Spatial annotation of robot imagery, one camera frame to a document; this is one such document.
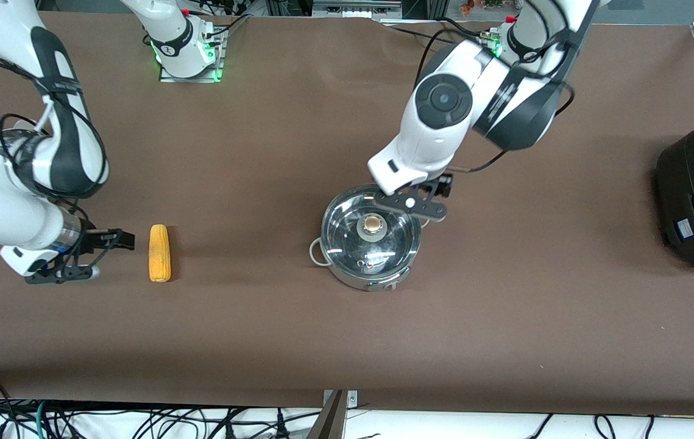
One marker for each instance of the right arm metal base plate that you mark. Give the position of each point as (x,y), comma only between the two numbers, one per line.
(215,64)

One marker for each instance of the metal table edge bracket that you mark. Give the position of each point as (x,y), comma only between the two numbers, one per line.
(353,399)

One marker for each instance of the glass pot lid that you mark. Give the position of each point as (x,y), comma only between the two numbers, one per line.
(346,244)

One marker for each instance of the metal frame behind table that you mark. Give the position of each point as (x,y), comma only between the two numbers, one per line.
(356,7)

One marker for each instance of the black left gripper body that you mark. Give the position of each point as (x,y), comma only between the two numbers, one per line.
(443,184)

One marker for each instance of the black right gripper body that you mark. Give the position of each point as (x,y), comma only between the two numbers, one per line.
(94,238)

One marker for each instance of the yellow corn cob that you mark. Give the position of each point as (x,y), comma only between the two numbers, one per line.
(159,253)

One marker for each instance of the brown table mat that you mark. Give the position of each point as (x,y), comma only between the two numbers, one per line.
(346,341)

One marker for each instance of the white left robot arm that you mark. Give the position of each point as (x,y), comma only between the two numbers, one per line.
(444,103)

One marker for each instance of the colourful objects behind table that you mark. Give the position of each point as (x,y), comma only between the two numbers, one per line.
(481,5)

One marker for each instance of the dark diagonal strut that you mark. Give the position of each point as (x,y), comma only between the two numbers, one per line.
(329,424)

